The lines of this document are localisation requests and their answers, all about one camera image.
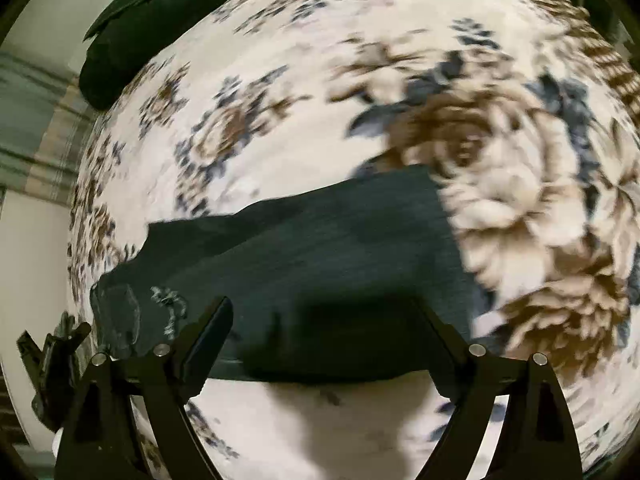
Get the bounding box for dark green cloth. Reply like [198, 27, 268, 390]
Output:
[81, 0, 239, 111]

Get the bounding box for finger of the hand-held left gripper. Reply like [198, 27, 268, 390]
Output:
[56, 321, 93, 361]

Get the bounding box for floral blanket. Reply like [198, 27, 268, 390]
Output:
[66, 0, 640, 480]

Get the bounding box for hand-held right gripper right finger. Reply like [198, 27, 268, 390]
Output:
[413, 298, 585, 480]

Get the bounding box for dark pants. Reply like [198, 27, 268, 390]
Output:
[90, 164, 497, 386]

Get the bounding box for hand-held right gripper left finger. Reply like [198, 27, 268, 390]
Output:
[54, 296, 235, 480]

